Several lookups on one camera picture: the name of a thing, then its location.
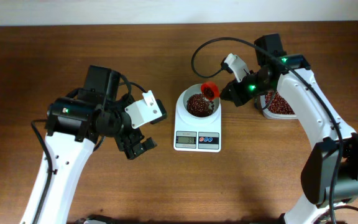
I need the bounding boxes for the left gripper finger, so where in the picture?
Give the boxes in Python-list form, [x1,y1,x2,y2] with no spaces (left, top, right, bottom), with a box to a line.
[125,144,145,160]
[141,138,157,151]

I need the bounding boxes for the orange measuring scoop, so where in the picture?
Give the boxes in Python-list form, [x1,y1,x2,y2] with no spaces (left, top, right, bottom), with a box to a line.
[201,81,219,100]

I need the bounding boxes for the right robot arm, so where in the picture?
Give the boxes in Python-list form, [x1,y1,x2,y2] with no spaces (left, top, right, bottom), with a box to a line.
[220,34,358,223]

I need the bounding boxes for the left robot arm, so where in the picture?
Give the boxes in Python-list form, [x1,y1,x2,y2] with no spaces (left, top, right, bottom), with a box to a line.
[21,65,167,223]

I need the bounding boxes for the white digital kitchen scale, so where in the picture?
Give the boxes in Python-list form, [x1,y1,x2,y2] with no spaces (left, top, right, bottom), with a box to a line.
[173,97,222,152]

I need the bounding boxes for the clear plastic container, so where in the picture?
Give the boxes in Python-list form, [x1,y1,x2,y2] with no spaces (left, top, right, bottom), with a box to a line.
[259,91,297,119]

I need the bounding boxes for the red beans in container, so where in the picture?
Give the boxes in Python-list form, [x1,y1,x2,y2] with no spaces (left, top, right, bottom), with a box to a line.
[265,91,295,115]

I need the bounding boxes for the red beans in bowl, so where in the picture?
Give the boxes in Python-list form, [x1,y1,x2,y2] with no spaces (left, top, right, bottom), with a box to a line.
[186,93,214,118]

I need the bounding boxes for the white round bowl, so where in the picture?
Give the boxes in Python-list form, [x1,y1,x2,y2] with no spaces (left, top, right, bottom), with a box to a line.
[183,82,220,118]

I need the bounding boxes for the left black cable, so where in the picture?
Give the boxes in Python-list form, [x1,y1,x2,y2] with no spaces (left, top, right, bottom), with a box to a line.
[30,74,147,224]

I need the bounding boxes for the black cable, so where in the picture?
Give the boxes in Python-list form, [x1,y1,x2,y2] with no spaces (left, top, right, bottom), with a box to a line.
[30,74,147,224]
[190,37,358,224]

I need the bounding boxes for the right black cable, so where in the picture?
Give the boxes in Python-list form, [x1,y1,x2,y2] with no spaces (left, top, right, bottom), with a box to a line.
[190,37,358,224]

